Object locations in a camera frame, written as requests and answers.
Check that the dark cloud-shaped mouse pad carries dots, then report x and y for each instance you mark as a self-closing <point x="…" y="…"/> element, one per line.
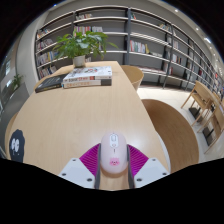
<point x="16" y="145"/>

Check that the group of light wooden chairs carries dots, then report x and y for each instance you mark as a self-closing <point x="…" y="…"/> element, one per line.
<point x="206" y="103"/>

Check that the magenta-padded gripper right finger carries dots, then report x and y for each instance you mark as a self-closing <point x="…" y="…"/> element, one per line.
<point x="151" y="170"/>

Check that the white book with dark spine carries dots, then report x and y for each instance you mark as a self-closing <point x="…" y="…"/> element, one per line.
<point x="86" y="84"/>

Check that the black hardcover book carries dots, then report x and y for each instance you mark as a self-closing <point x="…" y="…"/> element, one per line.
<point x="50" y="83"/>

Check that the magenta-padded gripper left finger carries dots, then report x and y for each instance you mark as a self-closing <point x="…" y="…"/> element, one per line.
<point x="76" y="170"/>

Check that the pale pink computer mouse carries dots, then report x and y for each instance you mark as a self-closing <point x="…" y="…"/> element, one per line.
<point x="114" y="153"/>

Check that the white illustrated book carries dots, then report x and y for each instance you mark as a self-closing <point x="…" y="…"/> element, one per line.
<point x="88" y="72"/>

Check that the grey bookshelf unit with books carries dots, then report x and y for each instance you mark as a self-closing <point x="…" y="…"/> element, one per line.
<point x="150" y="43"/>

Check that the small potted plant on ledge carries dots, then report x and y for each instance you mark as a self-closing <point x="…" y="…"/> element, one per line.
<point x="17" y="81"/>

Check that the group of ceiling lights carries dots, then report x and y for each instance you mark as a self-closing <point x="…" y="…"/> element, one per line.
<point x="207" y="40"/>

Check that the green potted plant, white pot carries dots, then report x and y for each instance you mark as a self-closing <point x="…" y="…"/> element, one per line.
<point x="79" y="45"/>

